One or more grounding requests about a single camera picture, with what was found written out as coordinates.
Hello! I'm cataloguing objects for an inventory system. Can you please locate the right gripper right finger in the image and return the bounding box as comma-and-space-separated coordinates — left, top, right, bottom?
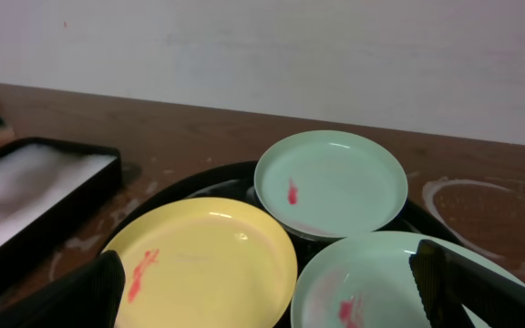
409, 240, 525, 328

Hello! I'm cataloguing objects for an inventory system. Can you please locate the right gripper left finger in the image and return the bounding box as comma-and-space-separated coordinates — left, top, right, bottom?
0, 251, 126, 328

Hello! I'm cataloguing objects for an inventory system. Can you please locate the yellow plate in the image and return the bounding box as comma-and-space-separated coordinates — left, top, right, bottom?
106, 197, 298, 328

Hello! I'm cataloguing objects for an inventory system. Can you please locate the mint green plate near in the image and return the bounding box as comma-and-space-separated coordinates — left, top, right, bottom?
289, 230, 525, 328

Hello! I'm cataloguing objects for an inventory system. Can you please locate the mint green plate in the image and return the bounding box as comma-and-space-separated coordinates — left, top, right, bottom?
289, 230, 525, 328
253, 130, 408, 240

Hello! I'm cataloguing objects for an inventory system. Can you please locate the mint green plate far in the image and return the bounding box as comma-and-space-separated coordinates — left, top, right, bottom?
253, 130, 408, 240

